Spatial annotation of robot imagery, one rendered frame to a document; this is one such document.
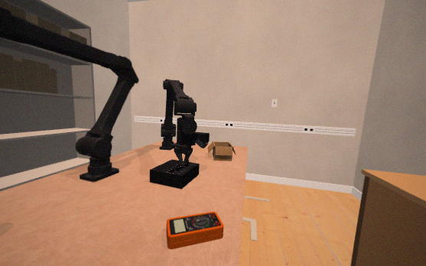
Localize orange digital multimeter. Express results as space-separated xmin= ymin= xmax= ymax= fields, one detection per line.
xmin=166 ymin=212 xmax=223 ymax=249

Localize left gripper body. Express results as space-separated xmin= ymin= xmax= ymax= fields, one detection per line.
xmin=171 ymin=131 xmax=195 ymax=153

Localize brown cardboard box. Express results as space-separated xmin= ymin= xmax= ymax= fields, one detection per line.
xmin=208 ymin=141 xmax=236 ymax=161

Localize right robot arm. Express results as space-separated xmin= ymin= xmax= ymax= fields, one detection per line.
xmin=0 ymin=7 xmax=139 ymax=182

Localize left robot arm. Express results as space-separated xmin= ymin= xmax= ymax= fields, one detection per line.
xmin=159 ymin=79 xmax=210 ymax=150

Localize black lighting desk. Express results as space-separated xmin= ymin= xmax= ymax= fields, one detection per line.
xmin=150 ymin=160 xmax=200 ymax=189

